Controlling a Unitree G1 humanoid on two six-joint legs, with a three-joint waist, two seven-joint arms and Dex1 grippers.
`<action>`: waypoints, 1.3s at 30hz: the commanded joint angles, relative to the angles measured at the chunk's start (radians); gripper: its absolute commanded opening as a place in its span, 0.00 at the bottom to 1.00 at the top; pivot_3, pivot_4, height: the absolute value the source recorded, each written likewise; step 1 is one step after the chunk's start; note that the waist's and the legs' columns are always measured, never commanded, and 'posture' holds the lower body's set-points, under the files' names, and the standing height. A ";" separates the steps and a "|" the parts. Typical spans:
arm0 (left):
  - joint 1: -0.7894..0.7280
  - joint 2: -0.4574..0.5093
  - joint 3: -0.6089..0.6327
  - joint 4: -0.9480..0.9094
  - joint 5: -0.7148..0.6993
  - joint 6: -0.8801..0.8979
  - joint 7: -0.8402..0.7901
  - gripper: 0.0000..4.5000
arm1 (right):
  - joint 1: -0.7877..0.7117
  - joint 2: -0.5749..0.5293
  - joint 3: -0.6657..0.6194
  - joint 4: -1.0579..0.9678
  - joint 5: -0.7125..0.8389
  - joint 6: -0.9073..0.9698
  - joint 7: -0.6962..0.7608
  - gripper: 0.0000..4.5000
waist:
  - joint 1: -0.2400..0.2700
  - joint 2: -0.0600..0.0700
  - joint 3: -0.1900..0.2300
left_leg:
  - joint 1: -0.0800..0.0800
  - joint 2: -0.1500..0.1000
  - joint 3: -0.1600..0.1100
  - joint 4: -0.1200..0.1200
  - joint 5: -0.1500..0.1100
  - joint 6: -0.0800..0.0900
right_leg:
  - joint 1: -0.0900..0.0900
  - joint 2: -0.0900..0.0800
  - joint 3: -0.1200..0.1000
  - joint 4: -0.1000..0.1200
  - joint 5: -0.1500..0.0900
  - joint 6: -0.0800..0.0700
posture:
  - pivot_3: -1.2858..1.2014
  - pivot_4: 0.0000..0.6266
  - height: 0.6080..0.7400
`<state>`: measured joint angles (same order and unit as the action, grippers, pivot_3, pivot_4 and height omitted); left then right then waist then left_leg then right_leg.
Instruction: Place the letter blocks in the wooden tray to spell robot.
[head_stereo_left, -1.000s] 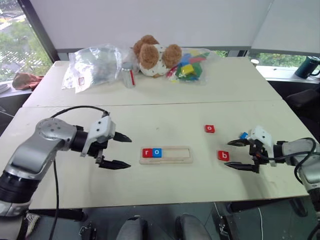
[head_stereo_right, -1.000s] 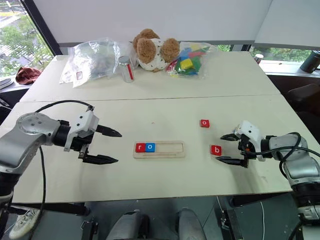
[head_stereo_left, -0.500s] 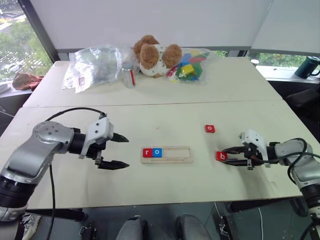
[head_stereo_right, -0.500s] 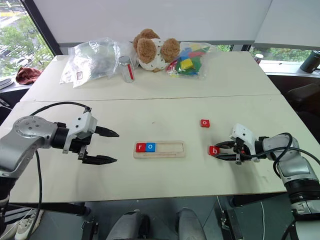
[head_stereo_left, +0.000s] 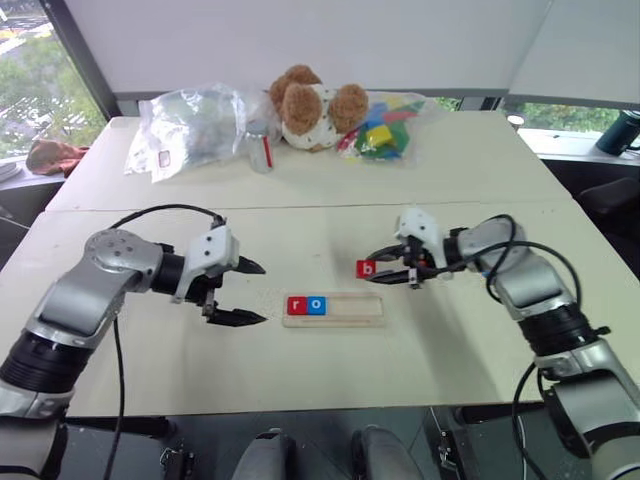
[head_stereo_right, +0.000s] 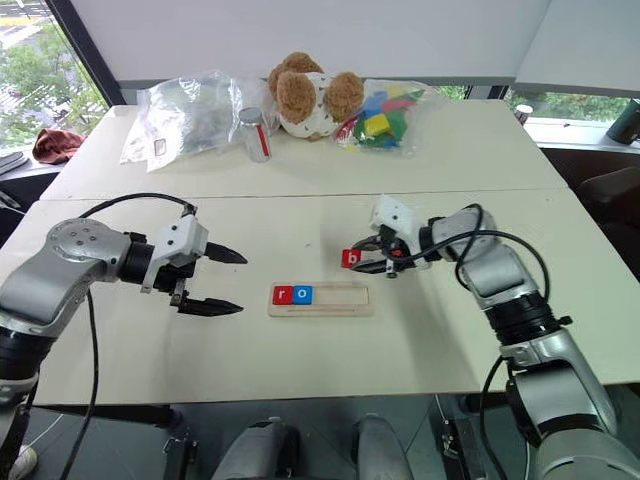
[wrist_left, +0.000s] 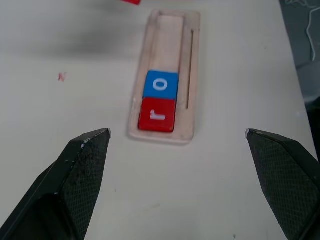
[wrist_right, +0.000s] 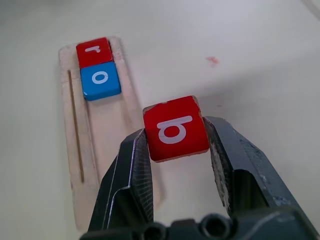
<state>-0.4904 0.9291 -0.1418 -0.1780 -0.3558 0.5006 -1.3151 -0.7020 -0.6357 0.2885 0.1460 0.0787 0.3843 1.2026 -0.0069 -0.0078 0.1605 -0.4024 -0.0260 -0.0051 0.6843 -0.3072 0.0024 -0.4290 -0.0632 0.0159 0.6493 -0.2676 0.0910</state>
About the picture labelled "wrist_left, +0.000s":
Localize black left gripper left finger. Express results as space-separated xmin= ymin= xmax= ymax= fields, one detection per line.
xmin=0 ymin=128 xmax=112 ymax=240

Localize red letter block r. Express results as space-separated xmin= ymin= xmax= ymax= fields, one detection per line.
xmin=137 ymin=97 xmax=177 ymax=133

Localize blue letter block o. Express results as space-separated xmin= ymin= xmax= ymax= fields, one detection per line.
xmin=142 ymin=70 xmax=179 ymax=101

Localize wooden letter tray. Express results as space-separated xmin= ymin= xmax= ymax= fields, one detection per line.
xmin=127 ymin=8 xmax=202 ymax=147

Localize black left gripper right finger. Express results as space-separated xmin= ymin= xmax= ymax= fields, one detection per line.
xmin=245 ymin=128 xmax=320 ymax=240

